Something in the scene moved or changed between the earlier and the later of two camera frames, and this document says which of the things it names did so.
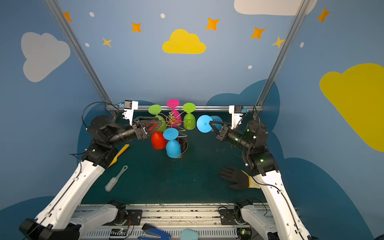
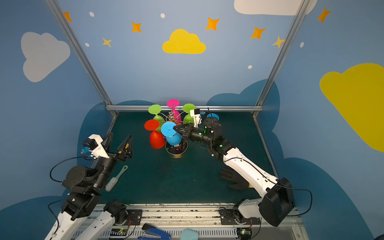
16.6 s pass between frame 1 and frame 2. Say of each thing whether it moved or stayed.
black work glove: stayed
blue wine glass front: moved
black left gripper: moved
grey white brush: stayed
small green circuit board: stayed
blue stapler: stayed
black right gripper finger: moved
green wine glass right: stayed
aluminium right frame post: stayed
